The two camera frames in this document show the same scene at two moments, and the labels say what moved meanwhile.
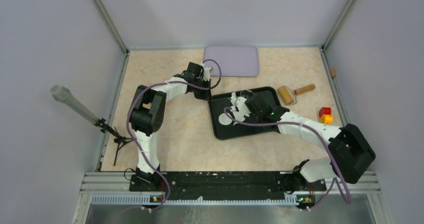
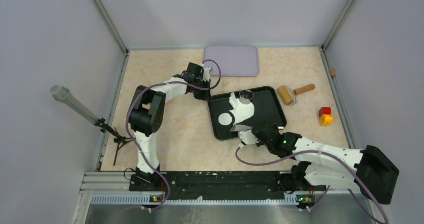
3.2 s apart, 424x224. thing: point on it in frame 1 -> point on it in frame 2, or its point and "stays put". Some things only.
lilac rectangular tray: x=234 y=60 stays put
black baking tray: x=218 y=103 stays put
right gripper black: x=251 y=118 -> x=274 y=126
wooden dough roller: x=288 y=95 stays put
